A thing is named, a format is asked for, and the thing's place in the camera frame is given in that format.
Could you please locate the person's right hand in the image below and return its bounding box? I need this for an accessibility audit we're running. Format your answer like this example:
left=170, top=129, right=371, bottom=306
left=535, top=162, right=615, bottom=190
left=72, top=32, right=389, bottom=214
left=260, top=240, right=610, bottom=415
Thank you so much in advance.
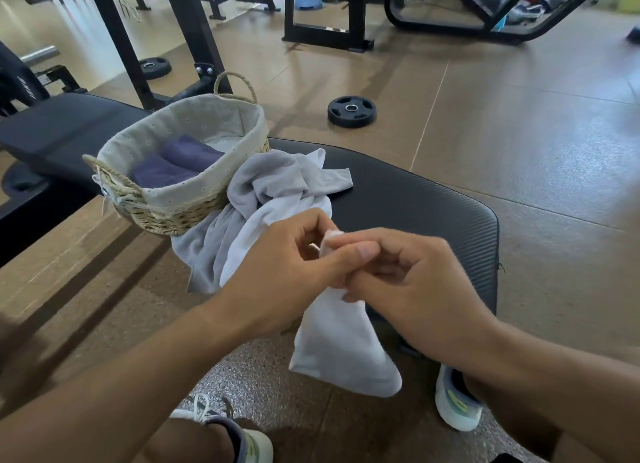
left=325, top=227, right=501, bottom=374

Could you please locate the person's left hand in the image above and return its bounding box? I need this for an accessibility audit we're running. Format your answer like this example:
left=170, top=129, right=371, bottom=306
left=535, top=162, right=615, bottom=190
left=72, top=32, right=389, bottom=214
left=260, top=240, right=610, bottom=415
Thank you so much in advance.
left=215, top=208, right=381, bottom=338

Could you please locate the light grey towel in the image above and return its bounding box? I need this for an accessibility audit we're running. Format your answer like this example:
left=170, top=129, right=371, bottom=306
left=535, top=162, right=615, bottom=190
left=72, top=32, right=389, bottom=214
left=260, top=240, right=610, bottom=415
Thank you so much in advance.
left=172, top=148, right=355, bottom=294

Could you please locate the dark purple towel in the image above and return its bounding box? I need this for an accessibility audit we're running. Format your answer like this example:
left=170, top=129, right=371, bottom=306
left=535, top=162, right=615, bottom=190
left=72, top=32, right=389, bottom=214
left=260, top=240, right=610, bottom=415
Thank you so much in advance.
left=159, top=135, right=226, bottom=172
left=132, top=155, right=199, bottom=188

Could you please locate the woven basket with white liner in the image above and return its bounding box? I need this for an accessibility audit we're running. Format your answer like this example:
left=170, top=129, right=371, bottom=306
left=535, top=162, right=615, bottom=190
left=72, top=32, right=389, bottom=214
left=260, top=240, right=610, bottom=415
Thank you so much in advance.
left=82, top=71, right=271, bottom=237

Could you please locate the person's left forearm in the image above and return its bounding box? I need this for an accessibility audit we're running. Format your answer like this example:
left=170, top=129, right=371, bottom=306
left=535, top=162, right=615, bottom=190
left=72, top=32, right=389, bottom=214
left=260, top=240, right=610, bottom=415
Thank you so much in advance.
left=0, top=297, right=251, bottom=463

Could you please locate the person's right white shoe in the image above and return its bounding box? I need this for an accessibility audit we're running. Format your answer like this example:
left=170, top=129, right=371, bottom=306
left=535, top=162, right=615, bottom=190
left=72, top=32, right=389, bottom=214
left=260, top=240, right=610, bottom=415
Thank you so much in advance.
left=435, top=363, right=483, bottom=432

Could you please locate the person's white shoe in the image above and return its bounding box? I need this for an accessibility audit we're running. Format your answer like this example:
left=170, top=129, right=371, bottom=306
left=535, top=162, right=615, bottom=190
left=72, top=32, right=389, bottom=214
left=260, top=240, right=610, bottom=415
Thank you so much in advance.
left=435, top=363, right=483, bottom=432
left=169, top=392, right=275, bottom=463

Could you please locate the person's right leg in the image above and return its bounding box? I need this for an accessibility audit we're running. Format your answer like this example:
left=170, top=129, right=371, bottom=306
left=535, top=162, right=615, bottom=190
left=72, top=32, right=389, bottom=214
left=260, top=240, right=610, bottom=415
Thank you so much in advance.
left=465, top=372, right=566, bottom=463

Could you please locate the person's leg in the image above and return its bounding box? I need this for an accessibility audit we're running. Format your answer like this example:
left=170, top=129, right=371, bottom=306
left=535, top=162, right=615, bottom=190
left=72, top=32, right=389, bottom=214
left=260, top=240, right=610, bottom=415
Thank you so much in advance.
left=135, top=420, right=236, bottom=463
left=465, top=372, right=566, bottom=463

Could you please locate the person's left white shoe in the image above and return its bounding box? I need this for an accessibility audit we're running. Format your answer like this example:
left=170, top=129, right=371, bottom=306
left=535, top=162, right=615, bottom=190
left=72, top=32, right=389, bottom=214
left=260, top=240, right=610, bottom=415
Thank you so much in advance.
left=169, top=392, right=275, bottom=463

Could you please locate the person's left leg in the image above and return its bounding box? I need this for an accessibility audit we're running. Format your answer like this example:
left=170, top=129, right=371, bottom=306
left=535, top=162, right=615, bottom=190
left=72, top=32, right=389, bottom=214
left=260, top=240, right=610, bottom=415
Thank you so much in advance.
left=135, top=420, right=236, bottom=463

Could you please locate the black padded weight bench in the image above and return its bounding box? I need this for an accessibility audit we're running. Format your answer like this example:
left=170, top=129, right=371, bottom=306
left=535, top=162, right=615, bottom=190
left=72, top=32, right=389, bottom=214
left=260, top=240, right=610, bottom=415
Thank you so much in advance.
left=0, top=92, right=500, bottom=358

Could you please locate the black rubber weight plate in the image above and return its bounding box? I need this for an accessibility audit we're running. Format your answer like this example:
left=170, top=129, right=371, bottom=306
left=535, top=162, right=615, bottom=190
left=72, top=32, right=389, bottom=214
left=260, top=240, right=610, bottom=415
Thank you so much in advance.
left=327, top=95, right=377, bottom=129
left=139, top=56, right=173, bottom=80

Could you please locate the black steel base beam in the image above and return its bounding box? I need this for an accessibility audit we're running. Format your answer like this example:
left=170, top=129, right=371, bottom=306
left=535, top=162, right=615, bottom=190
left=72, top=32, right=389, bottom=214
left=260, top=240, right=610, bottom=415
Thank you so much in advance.
left=0, top=182, right=99, bottom=268

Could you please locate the black steel squat rack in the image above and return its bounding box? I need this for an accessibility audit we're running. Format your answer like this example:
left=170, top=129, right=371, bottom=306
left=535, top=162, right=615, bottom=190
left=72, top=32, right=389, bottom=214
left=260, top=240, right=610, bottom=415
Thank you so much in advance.
left=22, top=0, right=233, bottom=111

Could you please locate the large black weight plate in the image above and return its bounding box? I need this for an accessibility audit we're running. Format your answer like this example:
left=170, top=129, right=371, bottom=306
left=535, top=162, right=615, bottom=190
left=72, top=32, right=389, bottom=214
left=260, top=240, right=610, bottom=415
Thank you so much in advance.
left=2, top=162, right=51, bottom=198

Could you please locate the black bumper plate white print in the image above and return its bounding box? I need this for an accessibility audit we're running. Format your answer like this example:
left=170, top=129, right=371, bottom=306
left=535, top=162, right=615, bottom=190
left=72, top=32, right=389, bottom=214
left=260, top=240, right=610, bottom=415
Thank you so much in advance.
left=0, top=40, right=51, bottom=116

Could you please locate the black bench press frame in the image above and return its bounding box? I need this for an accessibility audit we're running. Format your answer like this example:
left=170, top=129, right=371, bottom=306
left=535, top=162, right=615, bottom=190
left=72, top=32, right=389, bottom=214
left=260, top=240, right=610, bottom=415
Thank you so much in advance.
left=199, top=0, right=376, bottom=54

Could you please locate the black barbell stand frame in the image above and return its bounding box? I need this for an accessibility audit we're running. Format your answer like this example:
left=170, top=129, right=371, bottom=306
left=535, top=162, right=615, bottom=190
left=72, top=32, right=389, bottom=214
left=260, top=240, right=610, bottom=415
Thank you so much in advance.
left=37, top=65, right=87, bottom=94

